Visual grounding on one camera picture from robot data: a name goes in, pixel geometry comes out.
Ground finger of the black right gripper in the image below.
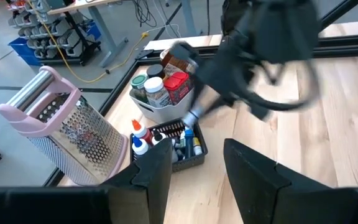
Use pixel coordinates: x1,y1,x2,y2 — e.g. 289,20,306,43
193,83,206,110
200,96,228,116

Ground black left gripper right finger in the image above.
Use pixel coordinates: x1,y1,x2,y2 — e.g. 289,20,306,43
224,139,332,224

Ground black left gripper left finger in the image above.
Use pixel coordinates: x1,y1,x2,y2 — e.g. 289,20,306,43
103,139,173,224

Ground red paprika tin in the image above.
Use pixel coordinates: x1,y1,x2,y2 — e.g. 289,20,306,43
163,71,195,105

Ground grey plastic bin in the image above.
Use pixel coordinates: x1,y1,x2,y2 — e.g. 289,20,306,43
129,88,198,124

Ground tan lid spice jar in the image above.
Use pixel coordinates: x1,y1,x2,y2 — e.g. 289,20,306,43
159,48,198,75

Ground small yellow dropper bottle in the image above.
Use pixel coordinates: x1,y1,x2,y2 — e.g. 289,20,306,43
192,136,204,156

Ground teal tube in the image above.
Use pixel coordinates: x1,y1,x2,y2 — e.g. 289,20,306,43
184,129,195,159

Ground red food colouring bottle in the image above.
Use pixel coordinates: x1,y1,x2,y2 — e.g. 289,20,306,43
131,119,154,146

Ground orange turmeric bottle black lid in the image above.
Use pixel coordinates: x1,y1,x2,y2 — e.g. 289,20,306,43
146,64,165,79

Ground green lid oregano jar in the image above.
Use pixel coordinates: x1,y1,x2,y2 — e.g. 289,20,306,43
130,73,149,103

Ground black plastic basket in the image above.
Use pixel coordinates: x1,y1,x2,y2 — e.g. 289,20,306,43
129,118,209,174

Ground metal mesh basket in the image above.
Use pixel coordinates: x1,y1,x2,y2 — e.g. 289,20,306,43
0,65,129,187

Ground desk with grey legs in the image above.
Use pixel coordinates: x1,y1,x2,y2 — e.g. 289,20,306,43
47,0,130,68

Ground rack of grey bins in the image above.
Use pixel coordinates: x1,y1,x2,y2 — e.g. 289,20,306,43
6,0,102,67

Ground blue storage crate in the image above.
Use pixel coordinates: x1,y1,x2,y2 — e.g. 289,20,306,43
7,37,42,67

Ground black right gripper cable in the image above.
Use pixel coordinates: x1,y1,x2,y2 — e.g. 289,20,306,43
247,58,321,113

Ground yellow extension cable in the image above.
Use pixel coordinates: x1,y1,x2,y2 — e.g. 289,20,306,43
26,0,150,84

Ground black hanging desk cables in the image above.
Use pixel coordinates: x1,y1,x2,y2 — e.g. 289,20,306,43
132,0,180,38

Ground black aluminium table frame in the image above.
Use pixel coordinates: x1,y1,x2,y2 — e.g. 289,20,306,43
44,0,358,187

